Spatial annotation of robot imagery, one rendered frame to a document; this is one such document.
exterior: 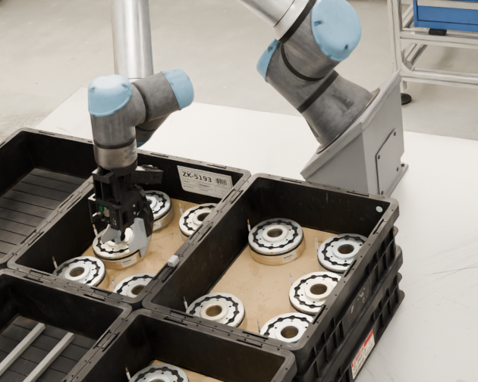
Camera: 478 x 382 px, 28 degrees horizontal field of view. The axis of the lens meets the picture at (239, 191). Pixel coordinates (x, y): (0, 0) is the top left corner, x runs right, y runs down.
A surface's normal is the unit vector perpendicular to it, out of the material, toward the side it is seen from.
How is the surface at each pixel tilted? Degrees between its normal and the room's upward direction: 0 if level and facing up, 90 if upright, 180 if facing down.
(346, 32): 53
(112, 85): 8
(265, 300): 0
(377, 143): 90
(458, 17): 90
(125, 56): 39
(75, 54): 0
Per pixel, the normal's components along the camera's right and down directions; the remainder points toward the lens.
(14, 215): -0.16, -0.81
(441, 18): -0.47, 0.57
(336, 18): 0.50, -0.25
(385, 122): 0.87, 0.16
